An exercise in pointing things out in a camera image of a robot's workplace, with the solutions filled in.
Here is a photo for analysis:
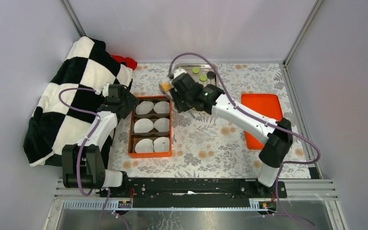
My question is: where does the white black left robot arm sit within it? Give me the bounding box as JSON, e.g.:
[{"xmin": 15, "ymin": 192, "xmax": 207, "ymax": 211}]
[{"xmin": 58, "ymin": 83, "xmax": 139, "ymax": 197}]

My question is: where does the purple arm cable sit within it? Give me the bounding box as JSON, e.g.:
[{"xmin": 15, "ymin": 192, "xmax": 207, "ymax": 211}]
[
  {"xmin": 169, "ymin": 52, "xmax": 322, "ymax": 229},
  {"xmin": 58, "ymin": 87, "xmax": 131, "ymax": 230}
]

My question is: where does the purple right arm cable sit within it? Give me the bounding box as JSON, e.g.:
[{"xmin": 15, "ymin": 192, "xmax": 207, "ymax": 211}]
[{"xmin": 169, "ymin": 52, "xmax": 322, "ymax": 229}]

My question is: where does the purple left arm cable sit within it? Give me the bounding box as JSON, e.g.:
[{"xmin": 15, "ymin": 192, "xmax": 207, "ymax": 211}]
[{"xmin": 58, "ymin": 87, "xmax": 131, "ymax": 230}]

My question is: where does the stainless steel tray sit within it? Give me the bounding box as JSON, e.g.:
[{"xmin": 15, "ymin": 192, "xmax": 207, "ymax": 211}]
[{"xmin": 174, "ymin": 63, "xmax": 219, "ymax": 113}]

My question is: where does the red cloth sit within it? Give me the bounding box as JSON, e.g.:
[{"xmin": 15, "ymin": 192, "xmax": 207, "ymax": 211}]
[{"xmin": 111, "ymin": 55, "xmax": 138, "ymax": 70}]

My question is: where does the green cookie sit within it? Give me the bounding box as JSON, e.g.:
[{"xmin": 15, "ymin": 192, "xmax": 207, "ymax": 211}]
[
  {"xmin": 192, "ymin": 67, "xmax": 200, "ymax": 74},
  {"xmin": 199, "ymin": 74, "xmax": 208, "ymax": 82}
]

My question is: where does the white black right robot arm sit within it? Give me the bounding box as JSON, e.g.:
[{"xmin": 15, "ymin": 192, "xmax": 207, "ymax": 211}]
[{"xmin": 168, "ymin": 69, "xmax": 293, "ymax": 197}]

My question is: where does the white paper cookie liner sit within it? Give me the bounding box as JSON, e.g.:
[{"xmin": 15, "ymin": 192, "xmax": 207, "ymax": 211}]
[
  {"xmin": 133, "ymin": 118, "xmax": 154, "ymax": 133},
  {"xmin": 154, "ymin": 118, "xmax": 170, "ymax": 132},
  {"xmin": 134, "ymin": 138, "xmax": 154, "ymax": 153},
  {"xmin": 153, "ymin": 137, "xmax": 170, "ymax": 152},
  {"xmin": 135, "ymin": 101, "xmax": 154, "ymax": 115},
  {"xmin": 153, "ymin": 101, "xmax": 170, "ymax": 114}
]

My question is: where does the orange box lid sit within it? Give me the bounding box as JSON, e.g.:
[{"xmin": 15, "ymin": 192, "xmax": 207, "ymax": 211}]
[{"xmin": 241, "ymin": 93, "xmax": 283, "ymax": 150}]

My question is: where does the black cookie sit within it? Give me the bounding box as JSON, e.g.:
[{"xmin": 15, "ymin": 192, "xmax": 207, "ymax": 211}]
[{"xmin": 207, "ymin": 71, "xmax": 216, "ymax": 80}]

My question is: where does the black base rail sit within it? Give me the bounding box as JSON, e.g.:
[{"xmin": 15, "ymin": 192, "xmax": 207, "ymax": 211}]
[{"xmin": 110, "ymin": 178, "xmax": 287, "ymax": 208}]

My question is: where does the black white checkered blanket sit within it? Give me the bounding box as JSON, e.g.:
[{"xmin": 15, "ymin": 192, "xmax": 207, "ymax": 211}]
[{"xmin": 23, "ymin": 36, "xmax": 133, "ymax": 167}]

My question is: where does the yellow cookie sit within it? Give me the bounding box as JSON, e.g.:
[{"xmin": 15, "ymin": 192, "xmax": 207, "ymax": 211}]
[{"xmin": 160, "ymin": 82, "xmax": 173, "ymax": 93}]

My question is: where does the orange cookie box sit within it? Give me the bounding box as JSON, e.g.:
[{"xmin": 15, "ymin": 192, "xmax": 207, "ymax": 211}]
[{"xmin": 127, "ymin": 95, "xmax": 172, "ymax": 159}]

